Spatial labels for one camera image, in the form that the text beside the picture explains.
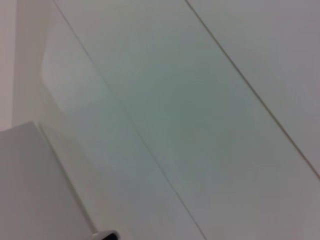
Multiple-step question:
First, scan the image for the white box-shaped cabinet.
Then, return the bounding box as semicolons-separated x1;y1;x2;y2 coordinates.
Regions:
0;120;99;240

